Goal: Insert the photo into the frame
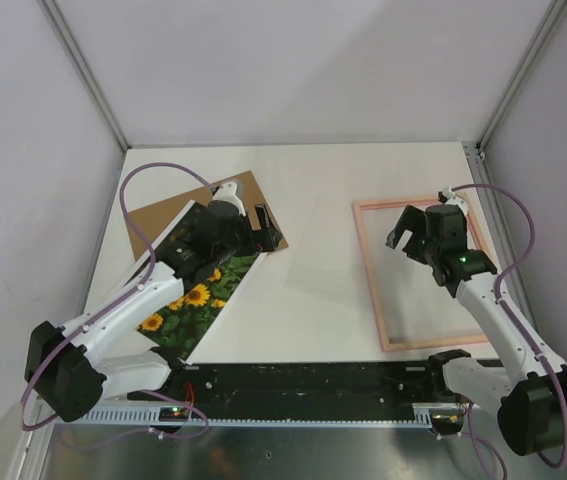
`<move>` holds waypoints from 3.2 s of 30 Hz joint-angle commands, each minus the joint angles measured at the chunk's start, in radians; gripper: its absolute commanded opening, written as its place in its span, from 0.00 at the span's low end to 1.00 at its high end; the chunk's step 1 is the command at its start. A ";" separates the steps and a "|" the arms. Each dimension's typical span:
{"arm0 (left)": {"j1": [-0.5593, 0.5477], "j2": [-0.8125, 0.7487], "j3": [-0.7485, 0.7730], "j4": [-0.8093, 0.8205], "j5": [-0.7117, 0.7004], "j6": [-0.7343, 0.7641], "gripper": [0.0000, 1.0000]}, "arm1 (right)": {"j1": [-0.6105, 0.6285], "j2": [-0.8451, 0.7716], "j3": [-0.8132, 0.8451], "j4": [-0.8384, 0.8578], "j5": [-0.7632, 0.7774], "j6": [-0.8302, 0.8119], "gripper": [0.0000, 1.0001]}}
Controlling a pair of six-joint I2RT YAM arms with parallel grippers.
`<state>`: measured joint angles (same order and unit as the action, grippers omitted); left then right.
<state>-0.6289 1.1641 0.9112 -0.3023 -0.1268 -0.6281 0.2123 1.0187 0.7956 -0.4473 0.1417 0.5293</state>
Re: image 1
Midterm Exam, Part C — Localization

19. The clear acrylic sheet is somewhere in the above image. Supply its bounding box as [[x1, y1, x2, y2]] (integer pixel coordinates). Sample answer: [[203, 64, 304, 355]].
[[282, 194, 389, 361]]

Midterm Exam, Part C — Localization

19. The pink wooden picture frame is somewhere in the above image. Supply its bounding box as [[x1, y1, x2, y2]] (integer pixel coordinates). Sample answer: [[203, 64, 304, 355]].
[[352, 195, 488, 353]]

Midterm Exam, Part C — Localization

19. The sunflower photo print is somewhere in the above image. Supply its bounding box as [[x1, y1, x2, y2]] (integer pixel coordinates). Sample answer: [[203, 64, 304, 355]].
[[135, 199, 268, 365]]

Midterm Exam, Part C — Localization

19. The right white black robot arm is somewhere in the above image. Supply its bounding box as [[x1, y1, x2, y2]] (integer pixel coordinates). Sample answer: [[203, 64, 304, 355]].
[[386, 202, 567, 456]]

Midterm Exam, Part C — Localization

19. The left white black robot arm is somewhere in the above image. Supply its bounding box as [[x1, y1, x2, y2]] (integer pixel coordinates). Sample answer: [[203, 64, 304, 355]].
[[25, 200, 282, 422]]

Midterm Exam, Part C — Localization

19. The brown cardboard backing board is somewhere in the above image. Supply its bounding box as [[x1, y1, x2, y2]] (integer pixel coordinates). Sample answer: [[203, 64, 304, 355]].
[[124, 171, 287, 275]]

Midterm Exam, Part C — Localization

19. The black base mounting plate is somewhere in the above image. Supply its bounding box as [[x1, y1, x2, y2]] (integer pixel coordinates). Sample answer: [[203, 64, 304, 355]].
[[126, 358, 504, 422]]

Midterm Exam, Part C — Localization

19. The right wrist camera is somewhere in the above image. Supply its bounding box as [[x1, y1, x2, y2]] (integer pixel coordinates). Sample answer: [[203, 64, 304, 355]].
[[437, 186, 468, 211]]

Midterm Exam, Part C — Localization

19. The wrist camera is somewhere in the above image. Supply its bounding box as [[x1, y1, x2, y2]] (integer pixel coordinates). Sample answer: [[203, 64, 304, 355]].
[[212, 179, 243, 202], [437, 186, 468, 211]]

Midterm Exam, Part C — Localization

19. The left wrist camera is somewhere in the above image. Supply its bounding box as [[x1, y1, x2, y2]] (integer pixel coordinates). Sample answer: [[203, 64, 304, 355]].
[[212, 179, 243, 202]]

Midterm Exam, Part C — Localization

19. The white slotted cable duct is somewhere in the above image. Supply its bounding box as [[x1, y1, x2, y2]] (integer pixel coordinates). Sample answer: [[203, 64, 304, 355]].
[[74, 402, 463, 429]]

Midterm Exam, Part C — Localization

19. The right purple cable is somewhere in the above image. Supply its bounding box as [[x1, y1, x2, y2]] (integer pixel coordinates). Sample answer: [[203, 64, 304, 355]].
[[450, 183, 567, 480]]

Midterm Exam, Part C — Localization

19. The purple cable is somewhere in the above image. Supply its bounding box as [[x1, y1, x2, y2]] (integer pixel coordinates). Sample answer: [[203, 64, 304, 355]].
[[450, 183, 567, 480], [19, 163, 217, 448]]

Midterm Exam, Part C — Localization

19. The aluminium frame rail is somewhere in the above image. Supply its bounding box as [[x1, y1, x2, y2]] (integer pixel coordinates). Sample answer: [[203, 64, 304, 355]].
[[38, 0, 130, 153]]

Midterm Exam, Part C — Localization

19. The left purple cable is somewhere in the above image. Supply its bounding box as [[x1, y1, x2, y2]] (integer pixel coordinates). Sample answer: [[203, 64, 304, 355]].
[[19, 163, 217, 448]]

